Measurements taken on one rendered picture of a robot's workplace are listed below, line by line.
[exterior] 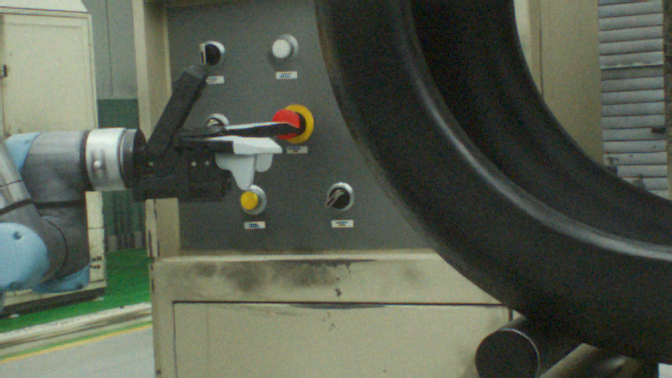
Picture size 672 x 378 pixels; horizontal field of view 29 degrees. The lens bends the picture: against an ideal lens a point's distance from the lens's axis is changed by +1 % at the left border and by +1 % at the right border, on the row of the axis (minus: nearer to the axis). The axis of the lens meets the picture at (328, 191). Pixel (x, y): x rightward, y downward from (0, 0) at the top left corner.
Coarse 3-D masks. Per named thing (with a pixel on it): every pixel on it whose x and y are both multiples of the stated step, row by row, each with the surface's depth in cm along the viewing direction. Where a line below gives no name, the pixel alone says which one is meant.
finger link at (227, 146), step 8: (184, 144) 152; (192, 144) 151; (200, 144) 150; (208, 144) 150; (216, 144) 149; (224, 144) 149; (232, 144) 149; (200, 152) 150; (208, 152) 151; (216, 152) 150; (224, 152) 150; (232, 152) 149
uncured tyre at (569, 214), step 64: (320, 0) 96; (384, 0) 91; (448, 0) 117; (512, 0) 118; (384, 64) 92; (448, 64) 116; (512, 64) 116; (384, 128) 92; (448, 128) 90; (512, 128) 116; (384, 192) 97; (448, 192) 91; (512, 192) 88; (576, 192) 114; (640, 192) 113; (448, 256) 94; (512, 256) 89; (576, 256) 87; (640, 256) 85; (576, 320) 90; (640, 320) 86
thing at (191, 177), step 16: (192, 128) 158; (208, 128) 157; (128, 144) 154; (144, 144) 159; (176, 144) 153; (128, 160) 154; (144, 160) 157; (160, 160) 155; (176, 160) 153; (192, 160) 154; (208, 160) 153; (128, 176) 155; (144, 176) 156; (160, 176) 156; (176, 176) 154; (192, 176) 154; (208, 176) 154; (224, 176) 158; (144, 192) 157; (160, 192) 158; (176, 192) 156; (192, 192) 155; (208, 192) 155; (224, 192) 155
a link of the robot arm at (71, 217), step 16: (48, 208) 155; (64, 208) 156; (80, 208) 157; (64, 224) 154; (80, 224) 157; (80, 240) 156; (80, 256) 157; (64, 272) 154; (80, 272) 157; (32, 288) 157; (48, 288) 156; (64, 288) 156; (80, 288) 158
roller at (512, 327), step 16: (528, 320) 96; (496, 336) 92; (512, 336) 91; (528, 336) 92; (544, 336) 94; (560, 336) 98; (480, 352) 92; (496, 352) 92; (512, 352) 91; (528, 352) 91; (544, 352) 93; (560, 352) 97; (480, 368) 92; (496, 368) 92; (512, 368) 91; (528, 368) 91; (544, 368) 93
